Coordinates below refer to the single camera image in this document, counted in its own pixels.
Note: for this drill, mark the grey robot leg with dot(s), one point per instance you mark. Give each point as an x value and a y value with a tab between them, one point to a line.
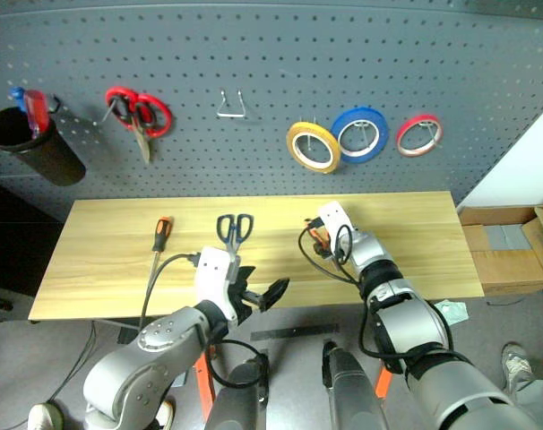
235	403
352	394

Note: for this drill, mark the brown cardboard box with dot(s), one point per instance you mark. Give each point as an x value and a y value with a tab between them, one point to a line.
500	269

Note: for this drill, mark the metal scissors hook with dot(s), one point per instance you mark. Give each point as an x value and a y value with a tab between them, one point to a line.
105	115

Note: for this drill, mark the yellow tape roll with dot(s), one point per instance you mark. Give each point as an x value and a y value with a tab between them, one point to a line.
291	143

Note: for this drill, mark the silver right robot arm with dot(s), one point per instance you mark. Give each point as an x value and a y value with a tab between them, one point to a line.
415	322

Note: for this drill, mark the blue black scissors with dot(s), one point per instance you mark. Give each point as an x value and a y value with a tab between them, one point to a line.
232	244

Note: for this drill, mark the black cup hook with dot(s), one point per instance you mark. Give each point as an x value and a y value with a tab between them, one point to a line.
56	105

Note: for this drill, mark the metal tape hook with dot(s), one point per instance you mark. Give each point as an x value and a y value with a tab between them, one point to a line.
308	139
364	132
430	132

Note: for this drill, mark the grey tape strip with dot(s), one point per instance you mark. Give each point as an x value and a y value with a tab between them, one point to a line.
506	236

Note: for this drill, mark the black cylindrical tool cup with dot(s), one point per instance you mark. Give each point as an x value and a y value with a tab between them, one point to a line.
52	157

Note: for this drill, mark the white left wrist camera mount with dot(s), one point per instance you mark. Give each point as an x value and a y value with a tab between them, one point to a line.
211	273

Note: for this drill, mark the orange metal table leg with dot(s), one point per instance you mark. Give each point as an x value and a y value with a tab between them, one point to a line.
383	383
205	385

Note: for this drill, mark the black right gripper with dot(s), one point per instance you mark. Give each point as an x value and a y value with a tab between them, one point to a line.
323	248

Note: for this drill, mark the grey left robot leg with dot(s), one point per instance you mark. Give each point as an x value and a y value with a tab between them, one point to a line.
235	403

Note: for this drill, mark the grey perforated pegboard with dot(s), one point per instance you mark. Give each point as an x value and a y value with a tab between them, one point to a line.
271	54

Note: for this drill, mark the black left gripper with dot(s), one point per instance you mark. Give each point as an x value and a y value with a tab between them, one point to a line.
242	302

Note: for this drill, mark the crumpled pale paper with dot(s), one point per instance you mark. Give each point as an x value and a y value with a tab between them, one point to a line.
453	311

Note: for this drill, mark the orange black screwdriver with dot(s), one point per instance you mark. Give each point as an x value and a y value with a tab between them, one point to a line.
161	235

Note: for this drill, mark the blue tape roll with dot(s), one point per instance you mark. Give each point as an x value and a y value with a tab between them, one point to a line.
361	113

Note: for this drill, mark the black floor strip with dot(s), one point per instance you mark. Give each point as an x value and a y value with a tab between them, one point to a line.
294	332

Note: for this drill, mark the brown cardboard flap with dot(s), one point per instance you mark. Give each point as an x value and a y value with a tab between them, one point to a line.
542	237

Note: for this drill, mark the grey trouser leg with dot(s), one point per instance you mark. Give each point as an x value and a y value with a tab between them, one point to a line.
538	403

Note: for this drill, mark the red tape roll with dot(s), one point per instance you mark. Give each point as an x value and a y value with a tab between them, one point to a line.
418	118

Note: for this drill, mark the orange black pliers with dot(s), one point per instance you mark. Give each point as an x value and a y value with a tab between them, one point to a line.
315	234

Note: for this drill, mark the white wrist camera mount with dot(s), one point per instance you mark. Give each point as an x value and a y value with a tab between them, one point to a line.
211	273
336	219

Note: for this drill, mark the white shoe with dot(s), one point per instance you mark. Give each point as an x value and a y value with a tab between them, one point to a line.
166	414
43	416

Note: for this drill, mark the grey person's shoe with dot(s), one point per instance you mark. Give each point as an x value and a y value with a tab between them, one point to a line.
518	365

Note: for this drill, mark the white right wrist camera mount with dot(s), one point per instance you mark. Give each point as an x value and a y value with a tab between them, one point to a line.
336	219

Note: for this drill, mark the grey right robot leg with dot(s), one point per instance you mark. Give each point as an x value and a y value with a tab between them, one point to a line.
352	394

